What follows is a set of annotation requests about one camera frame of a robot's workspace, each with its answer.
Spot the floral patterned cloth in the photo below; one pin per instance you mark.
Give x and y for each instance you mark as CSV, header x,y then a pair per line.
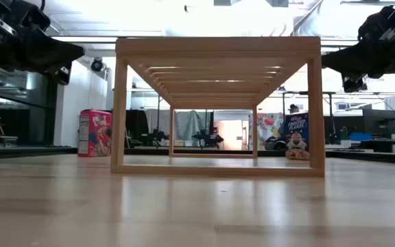
x,y
269,127

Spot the red Froot Loops cereal box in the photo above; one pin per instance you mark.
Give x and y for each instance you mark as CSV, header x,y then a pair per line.
x,y
96,133

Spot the black round wall lamp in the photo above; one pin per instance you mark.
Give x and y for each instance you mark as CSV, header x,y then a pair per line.
x,y
97,64

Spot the blue plastic bin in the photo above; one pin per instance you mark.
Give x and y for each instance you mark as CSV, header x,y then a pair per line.
x,y
360,137

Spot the blue Frosted Flakes cereal box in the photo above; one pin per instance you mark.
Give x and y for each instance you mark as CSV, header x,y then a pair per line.
x,y
297,130

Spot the grey hanging cloth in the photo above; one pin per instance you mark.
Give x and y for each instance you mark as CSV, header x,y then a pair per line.
x,y
189,123

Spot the black ceiling spotlight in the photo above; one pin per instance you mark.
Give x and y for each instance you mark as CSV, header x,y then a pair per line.
x,y
358,88

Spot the black computer monitor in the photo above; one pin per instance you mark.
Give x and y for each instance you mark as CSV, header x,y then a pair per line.
x,y
379,121

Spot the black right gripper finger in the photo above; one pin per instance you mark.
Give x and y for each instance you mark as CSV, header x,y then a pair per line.
x,y
345,68
345,55

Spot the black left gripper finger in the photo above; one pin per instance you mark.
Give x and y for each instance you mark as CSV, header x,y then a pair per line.
x,y
60,49
63,67

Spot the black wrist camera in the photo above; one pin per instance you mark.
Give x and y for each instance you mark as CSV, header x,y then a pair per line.
x,y
376,24
34,17

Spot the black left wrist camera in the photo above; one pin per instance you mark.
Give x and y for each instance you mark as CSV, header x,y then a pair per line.
x,y
34,17

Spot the black partition panel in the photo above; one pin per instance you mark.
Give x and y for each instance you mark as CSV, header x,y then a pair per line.
x,y
135,123

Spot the person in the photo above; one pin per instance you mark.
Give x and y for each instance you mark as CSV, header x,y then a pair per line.
x,y
293,109

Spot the black background robot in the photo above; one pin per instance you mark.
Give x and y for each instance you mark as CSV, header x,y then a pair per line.
x,y
208,140

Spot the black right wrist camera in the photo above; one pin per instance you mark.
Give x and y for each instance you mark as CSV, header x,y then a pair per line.
x,y
376,24

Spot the wooden slatted shelf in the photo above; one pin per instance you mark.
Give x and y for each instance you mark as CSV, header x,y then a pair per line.
x,y
218,48

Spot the black aluminium frame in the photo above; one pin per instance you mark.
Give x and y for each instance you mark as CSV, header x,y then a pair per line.
x,y
29,151

